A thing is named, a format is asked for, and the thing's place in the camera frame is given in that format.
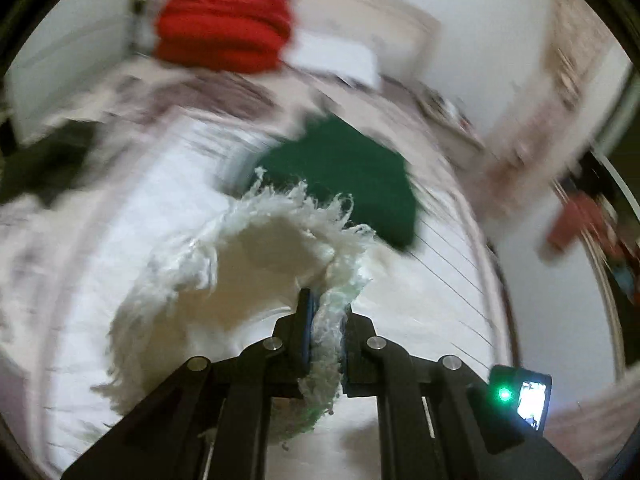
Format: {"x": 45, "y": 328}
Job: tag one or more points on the white fluffy towel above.
{"x": 250, "y": 260}

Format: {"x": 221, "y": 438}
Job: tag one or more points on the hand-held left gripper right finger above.
{"x": 356, "y": 345}

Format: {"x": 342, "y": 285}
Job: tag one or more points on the red folded quilt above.
{"x": 220, "y": 25}

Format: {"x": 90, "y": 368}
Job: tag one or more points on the red-orange object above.
{"x": 580, "y": 220}

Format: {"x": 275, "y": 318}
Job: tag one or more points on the white pillow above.
{"x": 335, "y": 55}

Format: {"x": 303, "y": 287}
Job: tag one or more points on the floral curtain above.
{"x": 565, "y": 60}

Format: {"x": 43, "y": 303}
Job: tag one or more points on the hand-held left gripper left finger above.
{"x": 306, "y": 325}

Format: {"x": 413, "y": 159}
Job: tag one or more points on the white printed blanket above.
{"x": 165, "y": 170}

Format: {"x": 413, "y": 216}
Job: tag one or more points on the dark green folded garment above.
{"x": 345, "y": 170}

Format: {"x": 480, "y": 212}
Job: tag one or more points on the dark cloth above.
{"x": 40, "y": 165}

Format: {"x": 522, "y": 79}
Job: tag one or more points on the floral leaf bedsheet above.
{"x": 200, "y": 92}

